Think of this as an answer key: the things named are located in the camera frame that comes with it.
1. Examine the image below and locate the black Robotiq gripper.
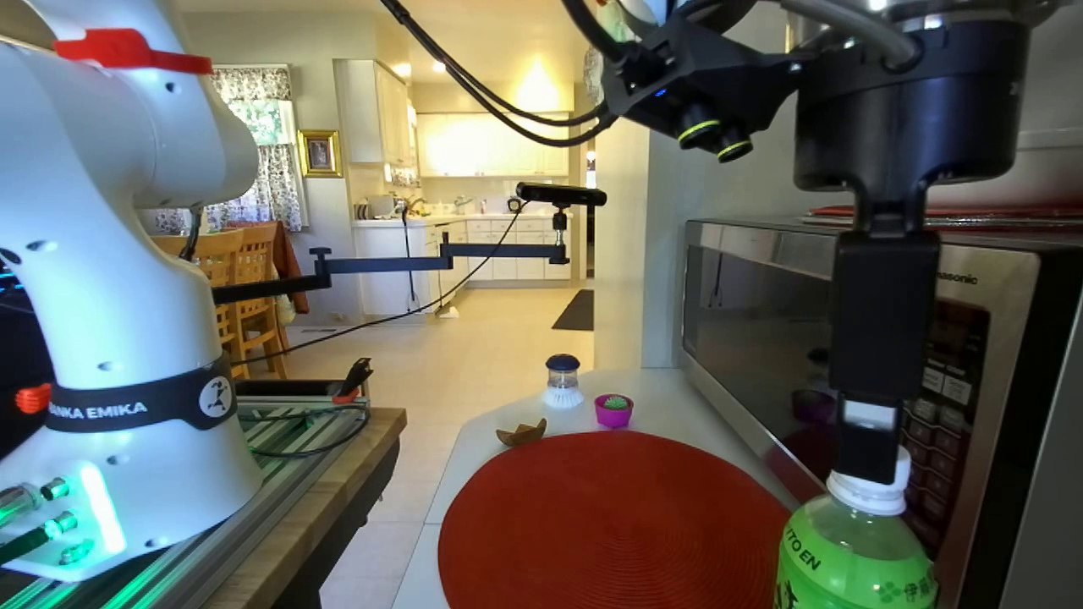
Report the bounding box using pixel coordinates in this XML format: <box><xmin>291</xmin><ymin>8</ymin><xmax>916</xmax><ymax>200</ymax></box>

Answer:
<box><xmin>793</xmin><ymin>17</ymin><xmax>1028</xmax><ymax>487</ymax></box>

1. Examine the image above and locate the white bottle cap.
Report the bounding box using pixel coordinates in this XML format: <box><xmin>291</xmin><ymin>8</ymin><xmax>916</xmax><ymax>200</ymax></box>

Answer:
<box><xmin>825</xmin><ymin>444</ymin><xmax>916</xmax><ymax>520</ymax></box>

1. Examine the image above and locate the green tea bottle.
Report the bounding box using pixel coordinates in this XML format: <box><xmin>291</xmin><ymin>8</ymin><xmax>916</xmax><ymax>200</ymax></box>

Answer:
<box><xmin>771</xmin><ymin>494</ymin><xmax>939</xmax><ymax>609</ymax></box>

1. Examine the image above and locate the stainless steel microwave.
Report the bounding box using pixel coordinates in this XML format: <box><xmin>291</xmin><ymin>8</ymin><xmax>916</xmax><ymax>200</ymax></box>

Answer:
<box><xmin>675</xmin><ymin>213</ymin><xmax>1083</xmax><ymax>609</ymax></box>

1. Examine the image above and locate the small magenta cup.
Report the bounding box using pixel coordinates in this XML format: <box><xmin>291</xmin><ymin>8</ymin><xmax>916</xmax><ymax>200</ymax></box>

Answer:
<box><xmin>593</xmin><ymin>392</ymin><xmax>636</xmax><ymax>434</ymax></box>

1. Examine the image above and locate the dark floor mat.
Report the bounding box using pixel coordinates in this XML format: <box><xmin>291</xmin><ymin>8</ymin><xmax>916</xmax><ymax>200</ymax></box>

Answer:
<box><xmin>551</xmin><ymin>288</ymin><xmax>600</xmax><ymax>336</ymax></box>

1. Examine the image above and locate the small jar with black lid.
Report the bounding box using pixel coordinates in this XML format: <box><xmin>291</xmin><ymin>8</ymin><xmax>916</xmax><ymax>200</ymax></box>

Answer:
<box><xmin>537</xmin><ymin>350</ymin><xmax>587</xmax><ymax>414</ymax></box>

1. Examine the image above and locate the red round woven placemat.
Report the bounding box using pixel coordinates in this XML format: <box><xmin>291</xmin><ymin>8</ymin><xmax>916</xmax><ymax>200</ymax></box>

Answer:
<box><xmin>436</xmin><ymin>425</ymin><xmax>796</xmax><ymax>609</ymax></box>

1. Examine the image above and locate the small brown toy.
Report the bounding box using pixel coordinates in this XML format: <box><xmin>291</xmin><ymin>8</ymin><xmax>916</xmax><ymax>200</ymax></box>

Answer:
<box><xmin>492</xmin><ymin>417</ymin><xmax>551</xmax><ymax>450</ymax></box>

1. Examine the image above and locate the white kitchen counter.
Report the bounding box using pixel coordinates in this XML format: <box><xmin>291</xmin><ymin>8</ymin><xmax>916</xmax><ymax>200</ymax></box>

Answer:
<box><xmin>347</xmin><ymin>209</ymin><xmax>593</xmax><ymax>322</ymax></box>

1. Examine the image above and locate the black and red clamp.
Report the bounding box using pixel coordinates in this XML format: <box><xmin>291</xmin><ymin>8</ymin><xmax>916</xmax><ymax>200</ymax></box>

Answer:
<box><xmin>332</xmin><ymin>354</ymin><xmax>378</xmax><ymax>410</ymax></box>

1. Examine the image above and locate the framed picture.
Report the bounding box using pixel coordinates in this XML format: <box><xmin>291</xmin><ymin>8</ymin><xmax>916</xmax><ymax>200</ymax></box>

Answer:
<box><xmin>297</xmin><ymin>127</ymin><xmax>341</xmax><ymax>183</ymax></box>

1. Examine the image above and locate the wooden chair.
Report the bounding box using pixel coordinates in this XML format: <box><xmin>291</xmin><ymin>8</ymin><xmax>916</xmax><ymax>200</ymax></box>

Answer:
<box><xmin>155</xmin><ymin>220</ymin><xmax>297</xmax><ymax>383</ymax></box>

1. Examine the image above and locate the patterned curtain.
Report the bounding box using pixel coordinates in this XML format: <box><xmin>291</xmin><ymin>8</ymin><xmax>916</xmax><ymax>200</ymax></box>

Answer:
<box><xmin>202</xmin><ymin>61</ymin><xmax>310</xmax><ymax>238</ymax></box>

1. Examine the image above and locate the black stereo camera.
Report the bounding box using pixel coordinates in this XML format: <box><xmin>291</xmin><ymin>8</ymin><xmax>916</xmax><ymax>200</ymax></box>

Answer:
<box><xmin>513</xmin><ymin>179</ymin><xmax>609</xmax><ymax>209</ymax></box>

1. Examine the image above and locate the thin black camera cable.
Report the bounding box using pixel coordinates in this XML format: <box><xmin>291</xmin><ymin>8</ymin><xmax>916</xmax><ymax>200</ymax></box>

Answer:
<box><xmin>224</xmin><ymin>200</ymin><xmax>531</xmax><ymax>372</ymax></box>

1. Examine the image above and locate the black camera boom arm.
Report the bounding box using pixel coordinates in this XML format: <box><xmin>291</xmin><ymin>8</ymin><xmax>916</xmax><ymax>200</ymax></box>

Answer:
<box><xmin>209</xmin><ymin>231</ymin><xmax>576</xmax><ymax>309</ymax></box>

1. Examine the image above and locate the white kitchen wall cabinet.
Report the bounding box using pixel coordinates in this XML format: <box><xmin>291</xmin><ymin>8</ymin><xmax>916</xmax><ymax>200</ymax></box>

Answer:
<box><xmin>332</xmin><ymin>56</ymin><xmax>422</xmax><ymax>189</ymax></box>

